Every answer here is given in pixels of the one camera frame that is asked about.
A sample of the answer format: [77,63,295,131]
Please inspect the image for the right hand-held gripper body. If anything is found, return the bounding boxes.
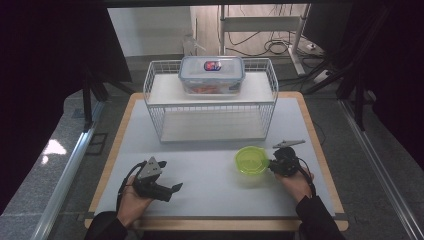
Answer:
[269,139,306,178]

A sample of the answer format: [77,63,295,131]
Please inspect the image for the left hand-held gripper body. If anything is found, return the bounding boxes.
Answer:
[133,156,174,203]

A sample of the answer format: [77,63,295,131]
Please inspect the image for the white wire rack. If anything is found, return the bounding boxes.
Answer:
[142,57,280,144]

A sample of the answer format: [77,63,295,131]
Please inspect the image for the clear container with blue-rimmed lid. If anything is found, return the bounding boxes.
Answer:
[177,55,246,96]

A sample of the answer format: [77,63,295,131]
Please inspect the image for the person's right hand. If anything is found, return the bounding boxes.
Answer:
[274,167,316,203]

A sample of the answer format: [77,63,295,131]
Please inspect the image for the person's left hand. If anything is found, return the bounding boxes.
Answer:
[116,174,155,230]

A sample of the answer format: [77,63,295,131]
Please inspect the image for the white power strip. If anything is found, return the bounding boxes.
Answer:
[312,69,335,85]

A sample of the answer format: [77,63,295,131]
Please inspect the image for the black metal stand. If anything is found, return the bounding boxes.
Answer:
[81,64,136,132]
[301,66,378,132]

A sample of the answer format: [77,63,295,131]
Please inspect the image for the dark curtain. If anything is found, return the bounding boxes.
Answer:
[0,0,133,214]
[301,0,424,171]

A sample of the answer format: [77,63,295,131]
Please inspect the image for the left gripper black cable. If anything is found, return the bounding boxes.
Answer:
[115,160,148,212]

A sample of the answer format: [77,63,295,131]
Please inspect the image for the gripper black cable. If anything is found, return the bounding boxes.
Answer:
[115,160,148,212]
[297,157,317,198]

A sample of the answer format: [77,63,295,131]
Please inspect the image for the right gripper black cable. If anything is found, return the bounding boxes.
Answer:
[297,157,317,198]

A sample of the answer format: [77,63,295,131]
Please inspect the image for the aluminium rail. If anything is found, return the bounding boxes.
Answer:
[30,99,105,240]
[337,99,424,240]

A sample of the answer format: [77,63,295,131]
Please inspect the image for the black floor cables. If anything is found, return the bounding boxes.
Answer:
[226,30,303,58]

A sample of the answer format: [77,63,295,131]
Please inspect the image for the white desk frame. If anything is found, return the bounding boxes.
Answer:
[218,3,312,77]

